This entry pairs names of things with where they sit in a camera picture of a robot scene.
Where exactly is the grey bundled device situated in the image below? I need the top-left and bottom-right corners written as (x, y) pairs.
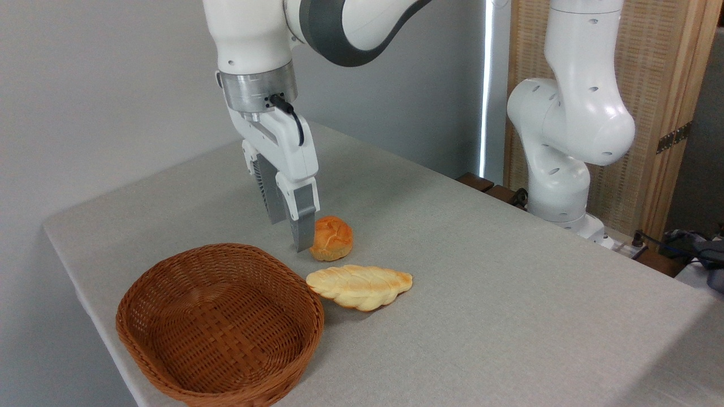
top-left (699, 239), bottom-right (724, 293)

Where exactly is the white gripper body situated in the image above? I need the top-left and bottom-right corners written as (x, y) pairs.
top-left (215, 71), bottom-right (319, 183)

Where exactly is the metal screen hinge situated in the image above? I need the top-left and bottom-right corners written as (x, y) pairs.
top-left (656, 122), bottom-right (692, 154)

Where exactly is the black power cable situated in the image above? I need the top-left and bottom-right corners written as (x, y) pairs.
top-left (632, 229), bottom-right (724, 266)

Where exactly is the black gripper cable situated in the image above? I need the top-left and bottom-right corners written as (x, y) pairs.
top-left (268, 94), bottom-right (305, 146)

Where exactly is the grey tablecloth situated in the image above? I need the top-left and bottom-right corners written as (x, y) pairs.
top-left (42, 122), bottom-right (724, 407)

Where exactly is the brown wicker basket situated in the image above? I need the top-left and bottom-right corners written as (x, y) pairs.
top-left (116, 243), bottom-right (325, 407)

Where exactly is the long braided bread loaf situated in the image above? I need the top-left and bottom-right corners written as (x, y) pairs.
top-left (306, 265), bottom-right (413, 312)

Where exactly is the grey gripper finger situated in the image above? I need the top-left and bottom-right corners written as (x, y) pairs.
top-left (275, 172), bottom-right (321, 253)
top-left (242, 139), bottom-right (288, 225)

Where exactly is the white power strip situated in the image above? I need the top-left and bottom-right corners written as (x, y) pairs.
top-left (606, 237), bottom-right (649, 261)

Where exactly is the dark brown wooden block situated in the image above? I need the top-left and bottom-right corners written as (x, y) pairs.
top-left (456, 172), bottom-right (495, 193)
top-left (485, 184), bottom-right (528, 211)

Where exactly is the round golden bread roll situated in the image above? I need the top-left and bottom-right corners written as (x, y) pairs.
top-left (309, 216), bottom-right (354, 262)

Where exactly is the wooden rattan folding screen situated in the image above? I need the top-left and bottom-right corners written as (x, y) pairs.
top-left (503, 0), bottom-right (724, 241)

